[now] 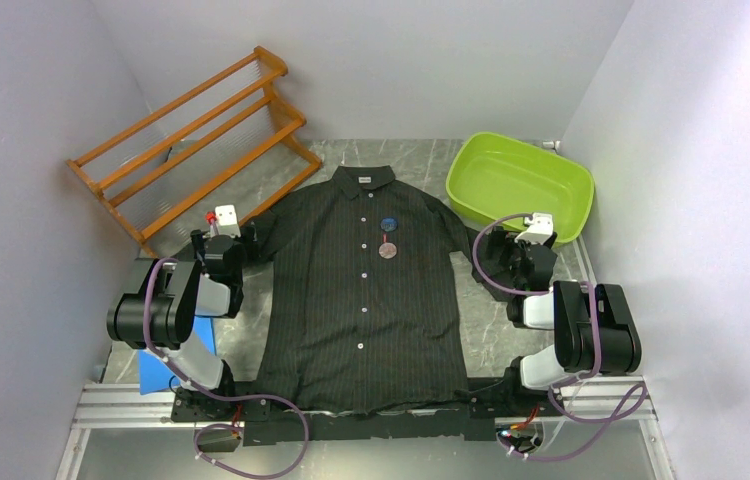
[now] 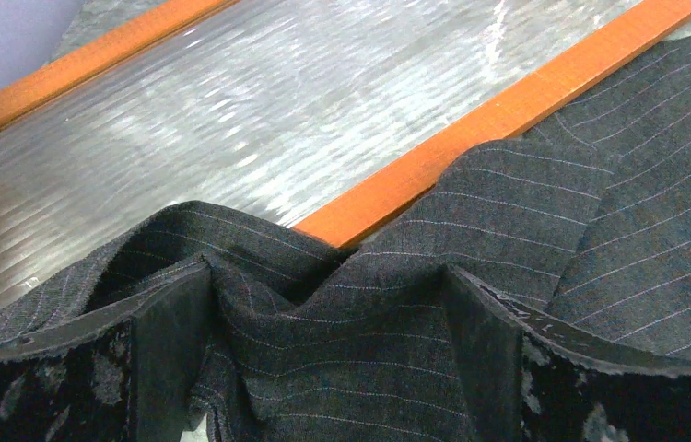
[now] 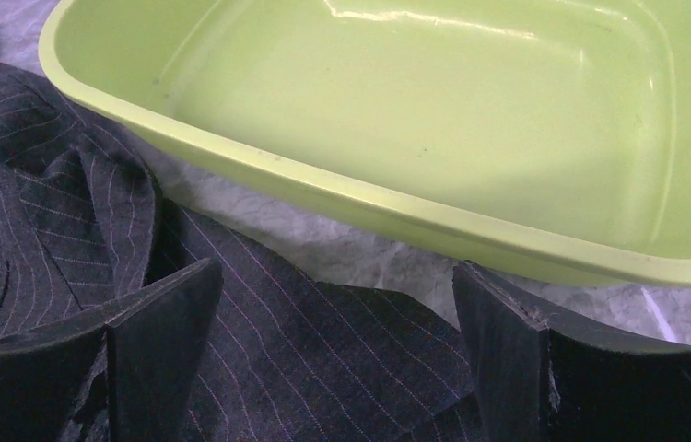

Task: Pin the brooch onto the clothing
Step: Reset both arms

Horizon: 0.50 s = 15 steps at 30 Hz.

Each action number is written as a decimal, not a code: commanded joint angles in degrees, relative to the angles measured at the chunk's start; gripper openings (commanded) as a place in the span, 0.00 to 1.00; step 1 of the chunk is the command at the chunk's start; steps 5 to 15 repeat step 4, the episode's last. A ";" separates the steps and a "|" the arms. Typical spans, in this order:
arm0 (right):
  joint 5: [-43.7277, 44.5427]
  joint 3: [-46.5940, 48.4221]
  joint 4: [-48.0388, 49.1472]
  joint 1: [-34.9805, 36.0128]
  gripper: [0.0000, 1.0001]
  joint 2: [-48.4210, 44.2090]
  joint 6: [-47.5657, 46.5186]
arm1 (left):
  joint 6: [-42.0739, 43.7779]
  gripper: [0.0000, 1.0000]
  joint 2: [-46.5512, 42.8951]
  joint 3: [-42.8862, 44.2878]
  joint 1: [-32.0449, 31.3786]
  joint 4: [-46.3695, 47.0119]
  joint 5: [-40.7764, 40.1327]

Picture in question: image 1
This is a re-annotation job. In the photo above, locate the black pinstriped shirt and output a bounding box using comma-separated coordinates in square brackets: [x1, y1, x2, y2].
[245, 166, 474, 413]

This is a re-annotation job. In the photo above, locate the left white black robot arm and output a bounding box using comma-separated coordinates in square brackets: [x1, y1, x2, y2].
[106, 227, 258, 420]

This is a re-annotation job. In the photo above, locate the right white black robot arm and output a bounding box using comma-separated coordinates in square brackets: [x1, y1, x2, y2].
[473, 225, 643, 415]

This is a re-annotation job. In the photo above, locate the lime green plastic basin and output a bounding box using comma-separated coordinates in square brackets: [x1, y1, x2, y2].
[445, 132, 595, 244]

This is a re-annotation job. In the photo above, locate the orange wooden shoe rack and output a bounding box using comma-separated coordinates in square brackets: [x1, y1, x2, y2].
[66, 46, 322, 256]

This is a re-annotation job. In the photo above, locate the blue flat mat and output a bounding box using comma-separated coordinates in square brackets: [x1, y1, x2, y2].
[137, 317, 224, 395]

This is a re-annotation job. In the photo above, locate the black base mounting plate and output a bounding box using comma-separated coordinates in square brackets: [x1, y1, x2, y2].
[173, 377, 551, 446]

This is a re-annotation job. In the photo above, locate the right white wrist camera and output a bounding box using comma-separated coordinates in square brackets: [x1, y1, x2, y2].
[516, 212, 555, 244]

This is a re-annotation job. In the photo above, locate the aluminium frame rail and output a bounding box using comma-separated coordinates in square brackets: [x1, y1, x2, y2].
[73, 376, 657, 429]

